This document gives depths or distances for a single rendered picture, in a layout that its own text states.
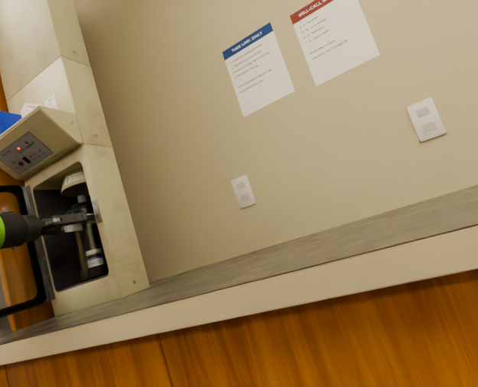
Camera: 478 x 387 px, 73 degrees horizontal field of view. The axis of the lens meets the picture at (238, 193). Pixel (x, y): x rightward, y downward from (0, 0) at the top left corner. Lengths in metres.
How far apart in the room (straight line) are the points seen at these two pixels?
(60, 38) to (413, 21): 1.09
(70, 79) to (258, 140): 0.64
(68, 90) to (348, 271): 1.00
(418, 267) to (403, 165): 0.75
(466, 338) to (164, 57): 1.38
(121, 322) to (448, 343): 0.44
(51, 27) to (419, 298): 1.23
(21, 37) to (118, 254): 0.83
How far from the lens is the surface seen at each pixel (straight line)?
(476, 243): 0.38
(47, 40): 1.31
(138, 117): 1.55
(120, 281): 1.01
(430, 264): 0.38
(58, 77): 1.23
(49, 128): 1.09
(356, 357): 0.45
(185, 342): 0.54
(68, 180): 1.18
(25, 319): 1.28
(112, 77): 1.71
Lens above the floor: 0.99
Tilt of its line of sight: 8 degrees up
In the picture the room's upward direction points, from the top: 18 degrees counter-clockwise
